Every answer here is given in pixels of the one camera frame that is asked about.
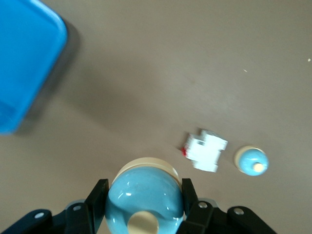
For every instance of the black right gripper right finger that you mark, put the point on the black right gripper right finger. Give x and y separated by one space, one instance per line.
209 217

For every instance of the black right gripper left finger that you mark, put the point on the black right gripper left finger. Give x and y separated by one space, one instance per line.
78 217

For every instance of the light blue desk bell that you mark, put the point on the light blue desk bell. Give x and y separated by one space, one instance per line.
143 195
253 161

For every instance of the white circuit breaker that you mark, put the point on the white circuit breaker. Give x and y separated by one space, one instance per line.
207 153

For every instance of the blue plastic tray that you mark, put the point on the blue plastic tray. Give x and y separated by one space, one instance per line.
26 61

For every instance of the brown table cover mat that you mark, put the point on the brown table cover mat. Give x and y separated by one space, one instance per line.
170 73

